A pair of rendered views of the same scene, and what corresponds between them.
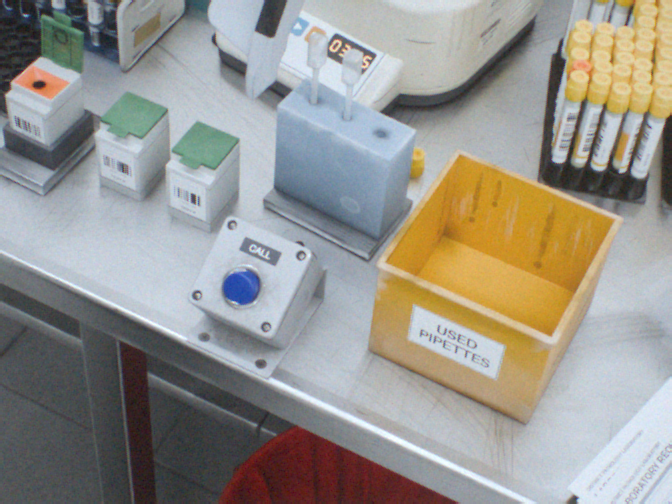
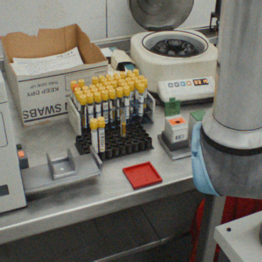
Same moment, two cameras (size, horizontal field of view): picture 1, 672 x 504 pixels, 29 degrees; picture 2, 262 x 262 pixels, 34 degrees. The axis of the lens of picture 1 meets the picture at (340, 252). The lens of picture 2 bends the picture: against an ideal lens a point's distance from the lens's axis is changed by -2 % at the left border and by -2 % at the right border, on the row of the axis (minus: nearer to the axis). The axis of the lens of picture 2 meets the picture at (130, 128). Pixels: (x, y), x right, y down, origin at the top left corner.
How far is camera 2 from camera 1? 0.97 m
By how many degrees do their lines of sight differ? 36
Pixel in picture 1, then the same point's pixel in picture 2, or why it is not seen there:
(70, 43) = (176, 105)
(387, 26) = (208, 68)
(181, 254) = not seen: hidden behind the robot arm
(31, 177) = (188, 151)
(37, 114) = (185, 128)
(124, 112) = (198, 116)
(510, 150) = not seen: hidden behind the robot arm
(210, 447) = not seen: outside the picture
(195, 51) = (157, 109)
